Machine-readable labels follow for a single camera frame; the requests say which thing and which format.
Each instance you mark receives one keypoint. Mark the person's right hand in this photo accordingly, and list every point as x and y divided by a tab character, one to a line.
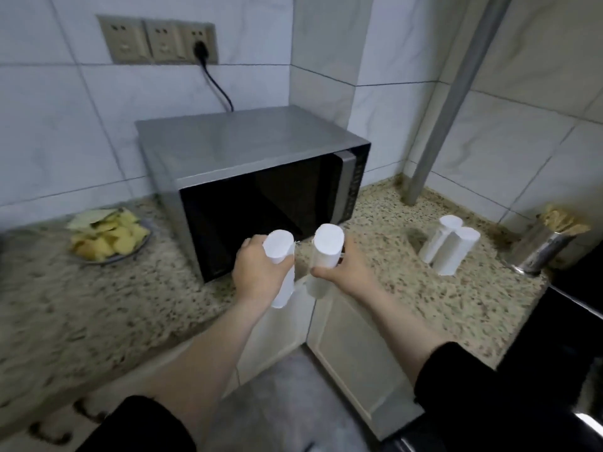
351	277

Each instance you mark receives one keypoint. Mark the bundle of wooden chopsticks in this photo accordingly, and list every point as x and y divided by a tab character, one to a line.
563	221

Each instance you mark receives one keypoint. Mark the black sleeve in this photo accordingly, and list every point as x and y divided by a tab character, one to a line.
136	428
494	409

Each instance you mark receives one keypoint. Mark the black glass cooktop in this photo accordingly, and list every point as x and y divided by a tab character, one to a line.
560	334

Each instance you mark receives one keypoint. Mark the steel chopstick holder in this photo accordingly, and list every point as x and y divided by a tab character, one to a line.
534	251

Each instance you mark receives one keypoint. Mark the beige wall socket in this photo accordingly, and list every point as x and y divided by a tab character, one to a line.
207	35
123	39
165	41

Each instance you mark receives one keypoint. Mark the plate with blue rim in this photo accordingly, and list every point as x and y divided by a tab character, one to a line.
141	242

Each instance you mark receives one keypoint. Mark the pile of yellow potato slices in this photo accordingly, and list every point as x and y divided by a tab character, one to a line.
106	235

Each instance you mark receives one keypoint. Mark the black left sleeve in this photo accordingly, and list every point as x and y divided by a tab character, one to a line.
136	428

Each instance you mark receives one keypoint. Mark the person's left forearm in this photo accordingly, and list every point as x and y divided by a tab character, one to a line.
207	357

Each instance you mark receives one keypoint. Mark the grey metal pipe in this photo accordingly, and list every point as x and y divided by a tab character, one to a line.
454	94

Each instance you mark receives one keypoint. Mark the person's left hand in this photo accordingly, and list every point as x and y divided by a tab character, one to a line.
254	277

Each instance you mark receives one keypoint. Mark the silver black microwave oven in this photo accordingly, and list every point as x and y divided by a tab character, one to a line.
245	155

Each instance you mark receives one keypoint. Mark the black right sleeve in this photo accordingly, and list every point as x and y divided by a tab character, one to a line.
494	409

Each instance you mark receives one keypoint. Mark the white paper roll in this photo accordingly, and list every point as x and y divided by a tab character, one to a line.
279	244
457	251
327	247
440	235

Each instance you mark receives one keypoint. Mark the person's right forearm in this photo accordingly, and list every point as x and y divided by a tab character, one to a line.
405	331

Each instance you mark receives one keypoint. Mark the person's left thumb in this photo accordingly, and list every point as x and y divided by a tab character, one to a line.
285	266

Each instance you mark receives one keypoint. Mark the white cabinet door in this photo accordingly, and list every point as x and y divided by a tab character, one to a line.
275	334
353	362

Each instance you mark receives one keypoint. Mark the person's right thumb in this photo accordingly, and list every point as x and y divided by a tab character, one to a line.
325	272

